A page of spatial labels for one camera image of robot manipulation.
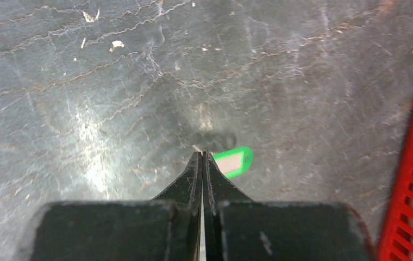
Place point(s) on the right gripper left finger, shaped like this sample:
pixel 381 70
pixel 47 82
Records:
pixel 166 227

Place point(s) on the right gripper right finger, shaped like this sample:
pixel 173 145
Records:
pixel 240 228

